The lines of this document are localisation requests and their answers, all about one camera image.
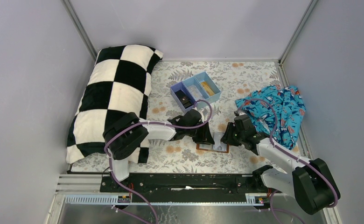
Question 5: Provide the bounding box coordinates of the brown leather card holder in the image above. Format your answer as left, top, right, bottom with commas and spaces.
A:
196, 144, 230, 154

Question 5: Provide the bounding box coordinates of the silver grey credit card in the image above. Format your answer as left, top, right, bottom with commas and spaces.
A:
187, 85, 204, 100

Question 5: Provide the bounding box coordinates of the blue compartment organizer box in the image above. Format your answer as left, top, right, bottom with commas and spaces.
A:
170, 71, 222, 113

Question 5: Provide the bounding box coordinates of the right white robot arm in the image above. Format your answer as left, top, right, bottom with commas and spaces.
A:
221, 115, 341, 215

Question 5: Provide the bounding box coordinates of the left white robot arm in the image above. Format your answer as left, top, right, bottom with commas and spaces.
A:
103, 109, 215, 181

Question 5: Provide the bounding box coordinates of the black item in box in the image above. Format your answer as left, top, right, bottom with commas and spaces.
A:
175, 90, 193, 109

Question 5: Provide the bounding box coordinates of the blue patterned cloth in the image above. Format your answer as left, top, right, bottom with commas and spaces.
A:
235, 85, 306, 150

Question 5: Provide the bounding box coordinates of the floral table mat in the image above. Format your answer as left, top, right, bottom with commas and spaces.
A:
71, 61, 303, 174

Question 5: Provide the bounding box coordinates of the black white checkered pillow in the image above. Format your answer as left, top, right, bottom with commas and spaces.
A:
66, 45, 163, 164

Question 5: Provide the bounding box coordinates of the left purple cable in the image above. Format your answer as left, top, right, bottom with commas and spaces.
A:
104, 99, 214, 224

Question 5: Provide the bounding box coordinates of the purple cable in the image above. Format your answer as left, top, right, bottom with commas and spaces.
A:
234, 98, 339, 224
104, 99, 214, 224

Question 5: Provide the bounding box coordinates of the white slotted cable duct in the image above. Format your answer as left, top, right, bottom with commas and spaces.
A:
64, 194, 264, 206

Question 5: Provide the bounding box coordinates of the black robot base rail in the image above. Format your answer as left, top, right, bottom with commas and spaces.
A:
99, 172, 283, 203

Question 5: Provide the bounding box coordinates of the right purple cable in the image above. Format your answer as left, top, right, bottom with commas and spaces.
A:
234, 98, 339, 224

